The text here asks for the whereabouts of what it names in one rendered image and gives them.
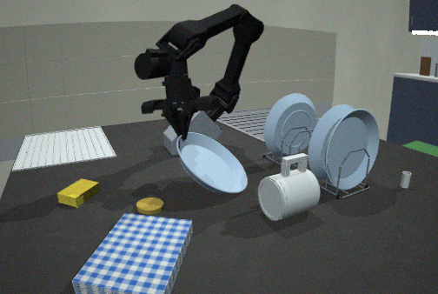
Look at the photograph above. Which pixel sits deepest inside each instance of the white ribbed draining mat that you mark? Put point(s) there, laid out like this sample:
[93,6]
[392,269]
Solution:
[53,150]

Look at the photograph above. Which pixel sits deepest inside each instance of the white mug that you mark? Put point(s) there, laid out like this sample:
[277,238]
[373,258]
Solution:
[283,195]

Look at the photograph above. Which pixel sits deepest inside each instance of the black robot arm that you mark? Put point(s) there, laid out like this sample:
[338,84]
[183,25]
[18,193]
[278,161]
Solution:
[186,36]

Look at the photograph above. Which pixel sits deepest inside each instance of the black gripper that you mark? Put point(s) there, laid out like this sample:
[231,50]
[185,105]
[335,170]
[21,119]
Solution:
[177,91]

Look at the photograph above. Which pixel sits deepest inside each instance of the light blue plate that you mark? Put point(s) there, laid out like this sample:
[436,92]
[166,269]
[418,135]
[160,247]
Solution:
[205,159]
[357,129]
[294,110]
[320,136]

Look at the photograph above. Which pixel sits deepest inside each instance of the grey cylinder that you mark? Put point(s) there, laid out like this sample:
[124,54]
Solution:
[405,179]

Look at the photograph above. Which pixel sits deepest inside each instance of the yellow sponge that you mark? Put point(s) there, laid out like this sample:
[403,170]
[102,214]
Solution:
[78,193]

